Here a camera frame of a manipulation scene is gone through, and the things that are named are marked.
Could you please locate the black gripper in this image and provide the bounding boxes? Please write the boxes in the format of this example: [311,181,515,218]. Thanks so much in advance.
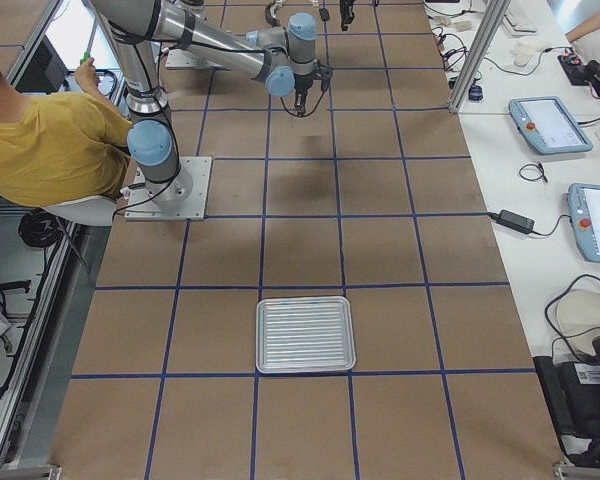
[339,0,355,31]
[294,74,312,116]

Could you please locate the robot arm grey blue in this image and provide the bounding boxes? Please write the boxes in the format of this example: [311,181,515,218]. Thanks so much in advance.
[92,1,331,221]

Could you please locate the silver ribbed metal tray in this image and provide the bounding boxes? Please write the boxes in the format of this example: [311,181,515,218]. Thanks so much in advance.
[256,296,356,374]

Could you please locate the small black remote part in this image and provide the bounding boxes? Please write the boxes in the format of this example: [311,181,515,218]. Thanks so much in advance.
[319,7,330,22]

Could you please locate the olive brake shoe part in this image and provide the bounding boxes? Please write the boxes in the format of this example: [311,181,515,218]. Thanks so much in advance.
[264,1,280,27]

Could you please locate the blue teach pendant far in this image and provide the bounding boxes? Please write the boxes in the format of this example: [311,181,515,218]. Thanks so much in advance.
[508,96,593,155]

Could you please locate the blue teach pendant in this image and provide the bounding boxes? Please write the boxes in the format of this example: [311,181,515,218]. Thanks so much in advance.
[567,183,600,263]
[508,96,593,155]

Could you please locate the black power adapter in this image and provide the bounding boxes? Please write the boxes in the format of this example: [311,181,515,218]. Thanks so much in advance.
[487,209,534,235]

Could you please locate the person in yellow shirt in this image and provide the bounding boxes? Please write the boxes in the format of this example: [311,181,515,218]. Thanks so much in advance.
[0,58,131,207]

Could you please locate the blue teach pendant near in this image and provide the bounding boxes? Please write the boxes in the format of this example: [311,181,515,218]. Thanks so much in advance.
[567,183,600,263]

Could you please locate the black device box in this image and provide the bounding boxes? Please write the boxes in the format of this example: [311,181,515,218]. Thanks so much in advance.
[533,356,600,441]

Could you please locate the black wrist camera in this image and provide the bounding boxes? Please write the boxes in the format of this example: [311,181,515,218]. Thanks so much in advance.
[314,60,333,93]

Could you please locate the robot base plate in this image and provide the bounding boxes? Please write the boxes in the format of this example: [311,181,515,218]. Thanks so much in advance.
[165,49,219,70]

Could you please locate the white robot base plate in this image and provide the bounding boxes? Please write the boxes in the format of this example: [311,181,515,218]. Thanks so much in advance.
[123,156,212,221]

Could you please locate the aluminium frame post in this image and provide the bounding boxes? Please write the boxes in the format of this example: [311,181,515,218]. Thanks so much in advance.
[448,0,510,113]

